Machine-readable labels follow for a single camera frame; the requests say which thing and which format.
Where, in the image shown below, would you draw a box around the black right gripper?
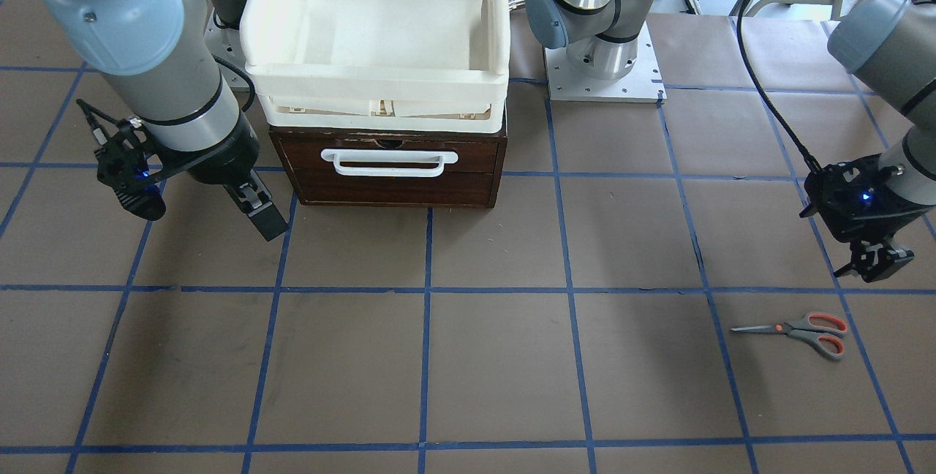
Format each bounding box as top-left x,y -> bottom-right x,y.
192,127 -> 290,241

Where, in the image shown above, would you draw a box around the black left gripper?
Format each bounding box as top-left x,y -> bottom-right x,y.
834,232 -> 916,283

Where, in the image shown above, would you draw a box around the grey orange scissors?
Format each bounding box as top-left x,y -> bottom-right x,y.
730,312 -> 849,361

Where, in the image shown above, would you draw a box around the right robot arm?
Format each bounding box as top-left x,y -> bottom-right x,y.
43,0 -> 287,240

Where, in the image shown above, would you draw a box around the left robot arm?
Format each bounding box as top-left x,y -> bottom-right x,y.
828,0 -> 934,282

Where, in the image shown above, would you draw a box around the dark wooden drawer cabinet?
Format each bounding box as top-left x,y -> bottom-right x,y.
268,125 -> 508,208

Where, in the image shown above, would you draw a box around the white plastic basket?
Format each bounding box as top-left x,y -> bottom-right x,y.
240,0 -> 511,134

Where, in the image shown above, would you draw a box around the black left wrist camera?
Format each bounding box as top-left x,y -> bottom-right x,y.
800,154 -> 929,244

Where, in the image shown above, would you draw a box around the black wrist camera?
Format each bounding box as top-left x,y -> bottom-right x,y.
800,154 -> 929,244
76,99 -> 166,221

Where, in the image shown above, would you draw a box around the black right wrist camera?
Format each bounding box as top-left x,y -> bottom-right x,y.
76,99 -> 166,221

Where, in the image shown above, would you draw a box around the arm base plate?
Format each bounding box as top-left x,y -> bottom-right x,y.
543,23 -> 668,103
204,8 -> 249,93

